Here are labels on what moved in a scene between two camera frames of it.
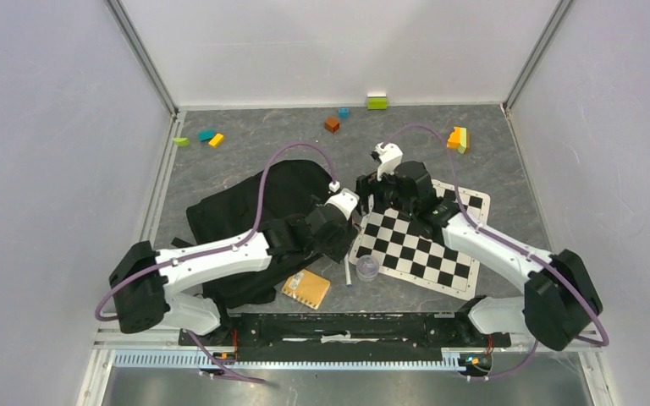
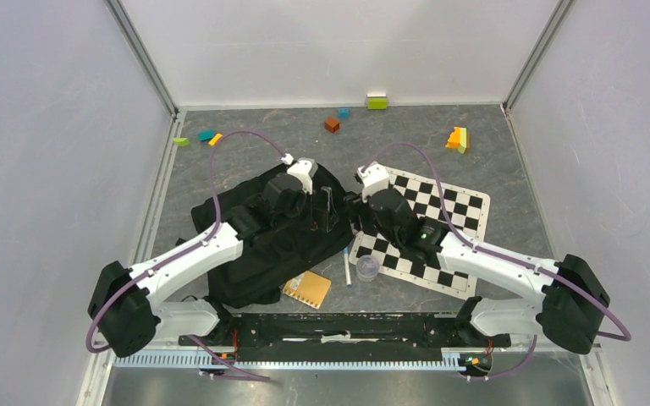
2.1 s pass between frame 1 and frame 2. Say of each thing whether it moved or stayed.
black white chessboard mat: stayed
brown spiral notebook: stayed
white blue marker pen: stayed
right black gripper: moved
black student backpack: stayed
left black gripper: moved
